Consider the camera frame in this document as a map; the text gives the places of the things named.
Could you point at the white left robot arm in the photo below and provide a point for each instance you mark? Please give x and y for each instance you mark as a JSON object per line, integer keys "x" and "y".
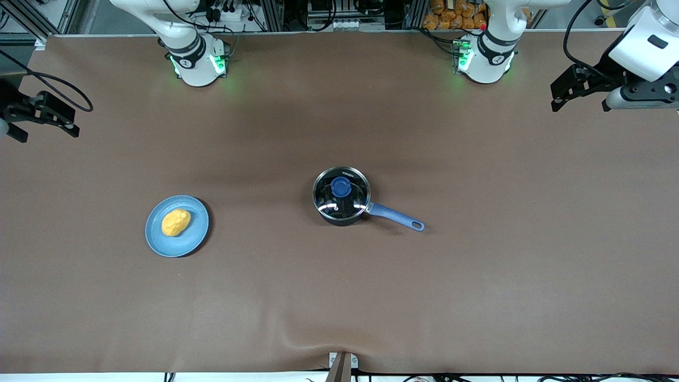
{"x": 490, "y": 55}

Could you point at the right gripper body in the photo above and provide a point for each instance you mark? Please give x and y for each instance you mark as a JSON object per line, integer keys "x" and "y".
{"x": 11, "y": 102}

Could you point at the yellow potato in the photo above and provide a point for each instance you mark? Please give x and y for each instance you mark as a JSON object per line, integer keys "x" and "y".
{"x": 176, "y": 223}

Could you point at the brown table cover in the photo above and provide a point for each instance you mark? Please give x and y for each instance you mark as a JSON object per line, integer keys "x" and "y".
{"x": 339, "y": 297}

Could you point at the blue plate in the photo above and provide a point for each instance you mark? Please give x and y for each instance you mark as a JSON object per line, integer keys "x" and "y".
{"x": 159, "y": 241}

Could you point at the aluminium frame rail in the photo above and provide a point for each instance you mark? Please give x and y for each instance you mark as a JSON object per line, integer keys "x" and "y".
{"x": 32, "y": 21}

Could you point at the pile of orange toy food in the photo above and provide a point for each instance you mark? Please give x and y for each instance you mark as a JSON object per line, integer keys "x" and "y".
{"x": 453, "y": 15}

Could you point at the glass lid with blue knob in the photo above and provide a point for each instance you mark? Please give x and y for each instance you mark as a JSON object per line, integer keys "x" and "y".
{"x": 341, "y": 187}

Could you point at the metal table clamp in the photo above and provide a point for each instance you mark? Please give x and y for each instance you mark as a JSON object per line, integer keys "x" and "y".
{"x": 342, "y": 366}

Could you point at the white power strip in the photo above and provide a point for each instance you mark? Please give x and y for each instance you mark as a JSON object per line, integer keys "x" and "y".
{"x": 229, "y": 11}

